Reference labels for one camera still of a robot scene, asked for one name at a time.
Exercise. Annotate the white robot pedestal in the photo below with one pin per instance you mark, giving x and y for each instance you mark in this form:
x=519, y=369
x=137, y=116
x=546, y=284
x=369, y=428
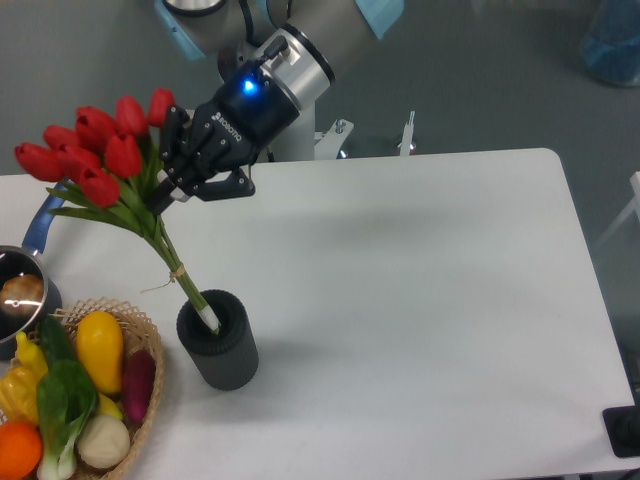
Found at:
x=300, y=141

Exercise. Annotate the blue bag on floor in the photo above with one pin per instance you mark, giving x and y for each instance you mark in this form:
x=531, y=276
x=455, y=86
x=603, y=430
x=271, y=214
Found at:
x=610, y=48

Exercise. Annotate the green bok choy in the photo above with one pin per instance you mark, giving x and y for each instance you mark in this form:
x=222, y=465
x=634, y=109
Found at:
x=66, y=398

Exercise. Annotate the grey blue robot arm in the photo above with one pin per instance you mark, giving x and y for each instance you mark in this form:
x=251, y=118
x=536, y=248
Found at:
x=298, y=50

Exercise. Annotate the beige garlic bulb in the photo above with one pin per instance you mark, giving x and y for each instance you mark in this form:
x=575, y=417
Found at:
x=104, y=442

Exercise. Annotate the purple eggplant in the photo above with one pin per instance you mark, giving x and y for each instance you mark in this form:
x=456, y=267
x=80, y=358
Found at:
x=137, y=385

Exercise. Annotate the blue handled saucepan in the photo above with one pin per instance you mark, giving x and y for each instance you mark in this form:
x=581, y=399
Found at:
x=28, y=294

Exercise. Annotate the black device at table edge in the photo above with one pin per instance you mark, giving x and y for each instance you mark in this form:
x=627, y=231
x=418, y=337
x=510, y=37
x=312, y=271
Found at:
x=622, y=426

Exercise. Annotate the woven wicker basket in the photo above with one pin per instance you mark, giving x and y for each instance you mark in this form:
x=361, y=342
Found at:
x=139, y=333

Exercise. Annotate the orange fruit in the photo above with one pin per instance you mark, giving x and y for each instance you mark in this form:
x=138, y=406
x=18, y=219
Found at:
x=21, y=449

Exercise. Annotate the small yellow pepper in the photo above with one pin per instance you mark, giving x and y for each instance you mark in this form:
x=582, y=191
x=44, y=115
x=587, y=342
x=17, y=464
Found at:
x=30, y=355

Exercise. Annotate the white frame at right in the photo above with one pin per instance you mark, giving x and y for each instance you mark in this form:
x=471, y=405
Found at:
x=629, y=210

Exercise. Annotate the dark grey ribbed vase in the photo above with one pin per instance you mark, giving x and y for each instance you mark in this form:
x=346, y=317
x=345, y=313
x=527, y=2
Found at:
x=229, y=359

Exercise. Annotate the yellow bell pepper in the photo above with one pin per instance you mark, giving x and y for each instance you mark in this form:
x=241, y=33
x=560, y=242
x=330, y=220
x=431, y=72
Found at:
x=19, y=395

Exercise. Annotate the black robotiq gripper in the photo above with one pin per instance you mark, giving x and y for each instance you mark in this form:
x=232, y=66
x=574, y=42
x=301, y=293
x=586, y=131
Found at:
x=209, y=154

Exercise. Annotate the yellow squash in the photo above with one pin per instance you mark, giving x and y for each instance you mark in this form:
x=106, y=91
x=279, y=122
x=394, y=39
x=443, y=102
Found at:
x=100, y=349

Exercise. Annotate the red tulip bouquet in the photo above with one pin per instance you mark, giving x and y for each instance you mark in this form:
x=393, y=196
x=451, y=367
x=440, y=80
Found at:
x=108, y=167

